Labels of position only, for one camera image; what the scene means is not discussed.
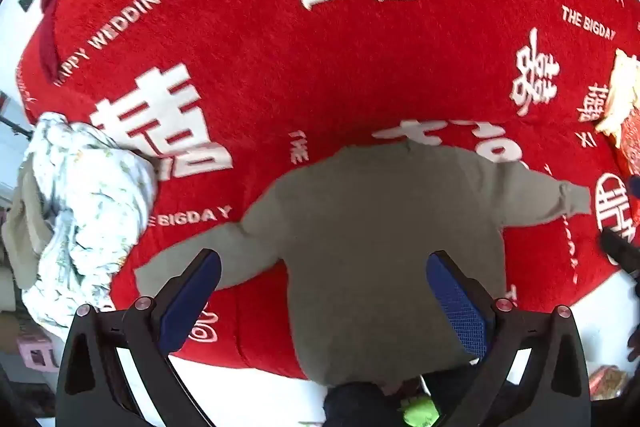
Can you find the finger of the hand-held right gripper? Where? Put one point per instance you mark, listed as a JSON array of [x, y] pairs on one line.
[[620, 249]]

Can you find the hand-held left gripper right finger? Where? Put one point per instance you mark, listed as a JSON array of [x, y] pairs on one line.
[[460, 302]]

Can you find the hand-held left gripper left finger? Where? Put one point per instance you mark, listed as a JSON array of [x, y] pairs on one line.
[[192, 292]]

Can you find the grey sweater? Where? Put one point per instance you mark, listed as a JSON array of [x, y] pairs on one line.
[[380, 247]]

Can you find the green object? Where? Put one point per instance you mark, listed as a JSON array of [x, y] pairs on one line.
[[420, 412]]

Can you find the white floral cloth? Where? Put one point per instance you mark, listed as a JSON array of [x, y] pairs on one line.
[[90, 217]]

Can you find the red patterned box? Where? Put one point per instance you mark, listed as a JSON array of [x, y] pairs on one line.
[[607, 382]]

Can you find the person's dark pants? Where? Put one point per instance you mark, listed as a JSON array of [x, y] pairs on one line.
[[360, 407]]

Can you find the pink stool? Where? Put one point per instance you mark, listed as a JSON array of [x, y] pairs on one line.
[[40, 354]]

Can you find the beige cloth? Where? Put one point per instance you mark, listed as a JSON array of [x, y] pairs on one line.
[[25, 227]]

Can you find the red printed blanket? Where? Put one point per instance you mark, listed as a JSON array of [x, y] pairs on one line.
[[310, 72]]

